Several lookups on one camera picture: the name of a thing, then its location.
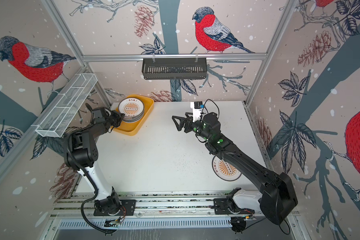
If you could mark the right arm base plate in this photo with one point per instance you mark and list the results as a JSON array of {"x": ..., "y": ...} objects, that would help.
[{"x": 228, "y": 207}]

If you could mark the white mesh wire shelf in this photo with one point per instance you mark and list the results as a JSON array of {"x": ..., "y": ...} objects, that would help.
[{"x": 69, "y": 102}]

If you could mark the green rim lettered plate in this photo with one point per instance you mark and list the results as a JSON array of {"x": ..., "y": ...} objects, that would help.
[{"x": 133, "y": 119}]

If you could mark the orange sunburst plate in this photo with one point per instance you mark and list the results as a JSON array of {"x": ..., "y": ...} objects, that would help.
[
  {"x": 224, "y": 170},
  {"x": 131, "y": 107}
]

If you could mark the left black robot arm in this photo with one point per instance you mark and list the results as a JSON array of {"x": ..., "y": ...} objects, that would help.
[{"x": 81, "y": 154}]

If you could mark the aluminium mounting rail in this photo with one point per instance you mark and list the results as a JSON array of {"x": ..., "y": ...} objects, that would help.
[{"x": 151, "y": 204}]

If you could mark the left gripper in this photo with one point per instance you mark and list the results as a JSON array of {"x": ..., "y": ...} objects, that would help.
[{"x": 118, "y": 116}]

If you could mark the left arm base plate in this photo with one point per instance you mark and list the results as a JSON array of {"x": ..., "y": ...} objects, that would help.
[{"x": 123, "y": 208}]

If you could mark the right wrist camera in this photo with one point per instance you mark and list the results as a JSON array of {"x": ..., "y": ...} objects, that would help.
[{"x": 197, "y": 108}]

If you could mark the yellow plastic bin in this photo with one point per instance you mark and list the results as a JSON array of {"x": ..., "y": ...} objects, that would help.
[{"x": 131, "y": 129}]

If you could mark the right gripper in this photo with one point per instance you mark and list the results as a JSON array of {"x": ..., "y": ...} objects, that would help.
[{"x": 186, "y": 122}]

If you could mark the black hanging wire basket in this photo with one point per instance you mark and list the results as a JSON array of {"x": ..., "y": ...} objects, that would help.
[{"x": 174, "y": 69}]

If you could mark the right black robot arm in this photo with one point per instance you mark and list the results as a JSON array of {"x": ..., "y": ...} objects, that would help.
[{"x": 277, "y": 190}]

